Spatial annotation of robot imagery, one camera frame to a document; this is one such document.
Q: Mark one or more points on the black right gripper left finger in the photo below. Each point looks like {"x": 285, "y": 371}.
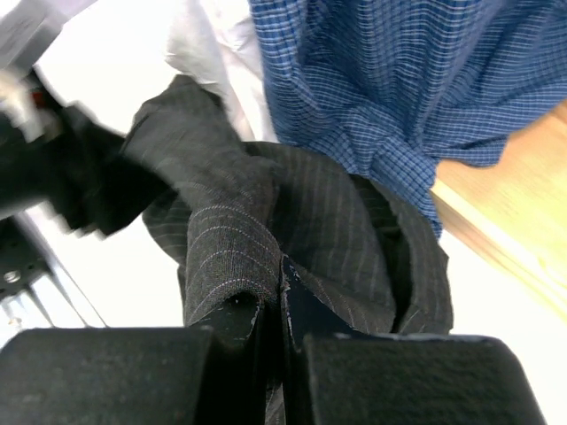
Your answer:
{"x": 234, "y": 381}

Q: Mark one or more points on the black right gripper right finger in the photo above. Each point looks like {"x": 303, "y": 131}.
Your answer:
{"x": 307, "y": 323}

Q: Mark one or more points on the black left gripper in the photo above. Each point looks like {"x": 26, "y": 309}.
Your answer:
{"x": 58, "y": 154}

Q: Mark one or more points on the dark pinstriped shirt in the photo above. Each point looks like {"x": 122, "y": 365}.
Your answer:
{"x": 234, "y": 209}

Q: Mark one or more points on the white shirt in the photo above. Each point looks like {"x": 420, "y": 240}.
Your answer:
{"x": 214, "y": 42}

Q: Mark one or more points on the blue checked shirt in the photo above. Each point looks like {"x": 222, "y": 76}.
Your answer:
{"x": 388, "y": 89}

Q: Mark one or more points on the wooden clothes rack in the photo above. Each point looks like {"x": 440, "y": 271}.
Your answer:
{"x": 513, "y": 214}

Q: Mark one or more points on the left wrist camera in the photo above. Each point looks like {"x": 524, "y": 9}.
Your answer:
{"x": 27, "y": 31}

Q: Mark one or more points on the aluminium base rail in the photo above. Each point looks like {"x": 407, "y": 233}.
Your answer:
{"x": 36, "y": 289}

